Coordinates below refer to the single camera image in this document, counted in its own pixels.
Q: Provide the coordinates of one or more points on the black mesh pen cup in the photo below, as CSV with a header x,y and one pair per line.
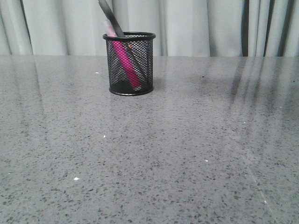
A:
x,y
141,56

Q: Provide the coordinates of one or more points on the grey orange scissors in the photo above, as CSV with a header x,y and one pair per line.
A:
x,y
110,16

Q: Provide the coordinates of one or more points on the pink highlighter pen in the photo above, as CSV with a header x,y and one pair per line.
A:
x,y
123,57

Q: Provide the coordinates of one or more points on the grey curtain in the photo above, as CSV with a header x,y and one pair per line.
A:
x,y
182,27

